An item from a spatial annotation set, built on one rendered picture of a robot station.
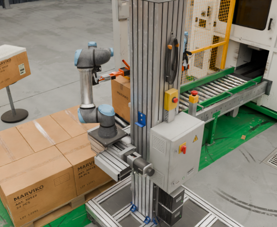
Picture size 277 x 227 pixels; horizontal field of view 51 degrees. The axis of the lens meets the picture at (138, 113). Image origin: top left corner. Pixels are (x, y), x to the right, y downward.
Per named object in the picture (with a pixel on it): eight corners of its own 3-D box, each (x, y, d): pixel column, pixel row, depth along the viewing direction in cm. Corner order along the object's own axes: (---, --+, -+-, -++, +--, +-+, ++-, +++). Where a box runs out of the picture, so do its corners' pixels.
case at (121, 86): (153, 95, 354) (153, 64, 334) (176, 107, 327) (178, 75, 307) (112, 110, 322) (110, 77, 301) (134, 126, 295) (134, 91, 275)
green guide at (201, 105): (258, 81, 420) (260, 75, 416) (265, 83, 413) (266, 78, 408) (180, 116, 336) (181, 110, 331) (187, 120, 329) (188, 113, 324)
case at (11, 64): (-2, 90, 381) (-10, 61, 360) (-23, 85, 395) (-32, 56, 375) (31, 74, 427) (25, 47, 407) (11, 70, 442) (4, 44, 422)
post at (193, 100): (185, 168, 341) (193, 93, 290) (189, 171, 337) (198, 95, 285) (181, 170, 338) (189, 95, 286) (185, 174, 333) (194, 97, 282)
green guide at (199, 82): (228, 70, 456) (229, 64, 452) (233, 72, 449) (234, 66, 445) (151, 99, 372) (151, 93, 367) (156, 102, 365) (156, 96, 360)
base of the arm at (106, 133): (121, 133, 223) (121, 122, 218) (106, 141, 214) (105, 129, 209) (109, 125, 233) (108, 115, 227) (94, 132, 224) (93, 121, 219)
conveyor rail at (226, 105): (261, 92, 422) (264, 80, 412) (265, 93, 419) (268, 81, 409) (137, 154, 300) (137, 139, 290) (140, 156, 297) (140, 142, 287)
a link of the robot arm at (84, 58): (98, 125, 210) (94, 48, 197) (77, 125, 210) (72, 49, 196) (99, 120, 222) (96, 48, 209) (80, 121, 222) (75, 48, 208)
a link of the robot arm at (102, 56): (110, 49, 197) (113, 44, 244) (94, 49, 197) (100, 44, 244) (111, 66, 201) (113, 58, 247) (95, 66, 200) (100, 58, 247)
